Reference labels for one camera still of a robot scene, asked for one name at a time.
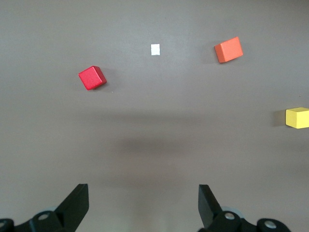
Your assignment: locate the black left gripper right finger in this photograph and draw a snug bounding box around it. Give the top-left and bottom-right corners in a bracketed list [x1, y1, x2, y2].
[197, 184, 290, 232]

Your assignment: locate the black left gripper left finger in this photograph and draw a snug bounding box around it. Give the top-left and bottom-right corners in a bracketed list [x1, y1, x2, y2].
[0, 183, 90, 232]

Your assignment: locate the red cube block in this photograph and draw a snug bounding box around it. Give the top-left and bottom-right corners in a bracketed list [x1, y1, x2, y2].
[78, 65, 108, 91]

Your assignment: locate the yellow cube block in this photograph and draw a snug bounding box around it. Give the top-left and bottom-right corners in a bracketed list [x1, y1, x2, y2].
[285, 107, 309, 129]

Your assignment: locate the orange cube block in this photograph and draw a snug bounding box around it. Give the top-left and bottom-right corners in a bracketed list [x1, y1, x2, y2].
[213, 36, 244, 64]

